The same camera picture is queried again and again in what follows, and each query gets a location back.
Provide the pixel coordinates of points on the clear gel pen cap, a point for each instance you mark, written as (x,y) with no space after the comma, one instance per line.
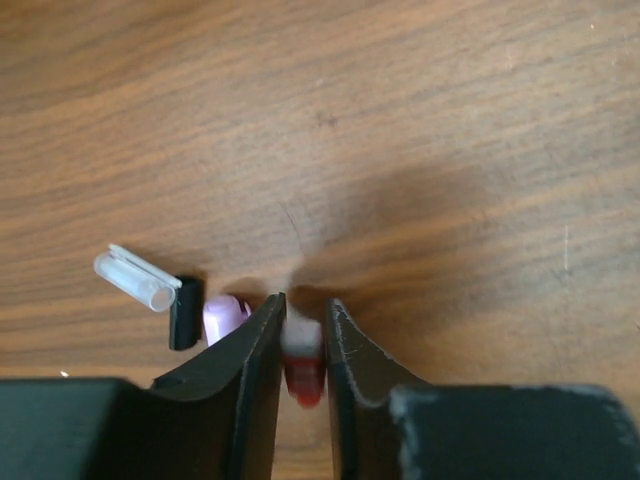
(141,280)

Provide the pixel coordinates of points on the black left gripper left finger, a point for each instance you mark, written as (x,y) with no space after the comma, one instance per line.
(212,417)

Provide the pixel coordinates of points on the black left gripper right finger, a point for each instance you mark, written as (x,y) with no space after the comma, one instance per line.
(387,423)

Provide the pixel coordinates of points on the small black cap piece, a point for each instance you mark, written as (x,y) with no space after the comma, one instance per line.
(186,314)

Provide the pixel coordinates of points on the purple highlighter cap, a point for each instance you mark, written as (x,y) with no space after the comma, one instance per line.
(223,315)

